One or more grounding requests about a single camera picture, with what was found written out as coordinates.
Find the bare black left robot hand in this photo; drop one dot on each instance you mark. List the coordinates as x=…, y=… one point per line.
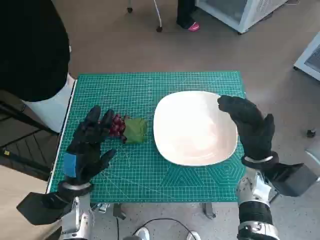
x=85, y=150

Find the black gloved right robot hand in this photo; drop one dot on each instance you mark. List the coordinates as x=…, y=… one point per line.
x=252, y=125

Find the red toy grapes with leaf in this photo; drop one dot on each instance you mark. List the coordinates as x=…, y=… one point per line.
x=135, y=130

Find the white square plate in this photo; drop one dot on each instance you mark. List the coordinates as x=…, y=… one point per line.
x=195, y=127

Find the black caster wheel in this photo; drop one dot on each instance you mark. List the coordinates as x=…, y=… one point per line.
x=311, y=133

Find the silver table clamp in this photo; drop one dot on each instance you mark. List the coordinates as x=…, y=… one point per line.
x=103, y=207

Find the black metal rack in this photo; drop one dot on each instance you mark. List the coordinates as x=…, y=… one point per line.
x=22, y=140

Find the grey chair seat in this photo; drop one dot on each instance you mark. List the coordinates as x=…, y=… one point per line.
x=313, y=157

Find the green cutting mat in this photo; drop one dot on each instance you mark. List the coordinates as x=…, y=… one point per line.
x=140, y=95

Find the white cabinet with grey panel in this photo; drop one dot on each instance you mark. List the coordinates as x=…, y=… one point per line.
x=310, y=60

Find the white shoe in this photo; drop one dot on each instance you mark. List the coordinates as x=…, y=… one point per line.
x=143, y=233
x=193, y=235

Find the white mesh-front cabinet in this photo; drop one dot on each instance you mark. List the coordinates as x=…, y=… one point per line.
x=240, y=12

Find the person in black top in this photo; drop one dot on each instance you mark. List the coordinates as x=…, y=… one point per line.
x=30, y=50

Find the person with pink shoe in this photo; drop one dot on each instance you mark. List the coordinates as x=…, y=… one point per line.
x=185, y=15

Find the white leg with black caster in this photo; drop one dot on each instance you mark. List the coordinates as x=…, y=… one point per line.
x=158, y=12

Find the grey leg with black caster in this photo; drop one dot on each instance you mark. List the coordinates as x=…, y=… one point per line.
x=129, y=9

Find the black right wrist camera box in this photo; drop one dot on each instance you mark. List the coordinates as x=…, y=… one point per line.
x=290, y=177

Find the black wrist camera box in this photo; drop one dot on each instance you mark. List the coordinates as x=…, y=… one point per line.
x=42, y=207
x=290, y=177

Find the metal table leg bracket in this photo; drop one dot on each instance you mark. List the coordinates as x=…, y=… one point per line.
x=208, y=211
x=118, y=211

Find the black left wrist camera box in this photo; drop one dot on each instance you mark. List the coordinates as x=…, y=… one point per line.
x=42, y=207

